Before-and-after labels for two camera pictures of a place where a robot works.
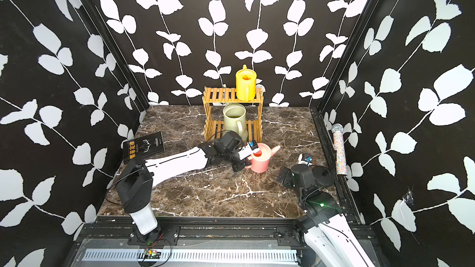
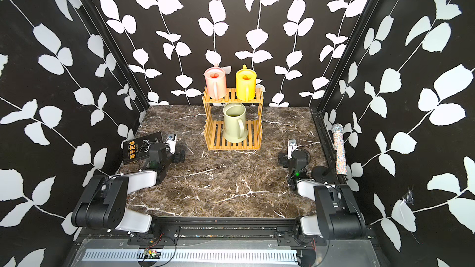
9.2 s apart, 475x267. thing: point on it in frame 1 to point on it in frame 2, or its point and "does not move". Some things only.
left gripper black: x=242 y=164 to x=176 y=157
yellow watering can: x=245 y=83 does not move
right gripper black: x=290 y=176 to x=283 y=156
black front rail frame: x=203 y=241 does not move
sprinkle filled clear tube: x=340 y=149 does not move
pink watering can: x=260 y=159 to x=216 y=82
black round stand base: x=322 y=175 does not move
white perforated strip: x=194 y=256 does not move
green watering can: x=234 y=115 does not move
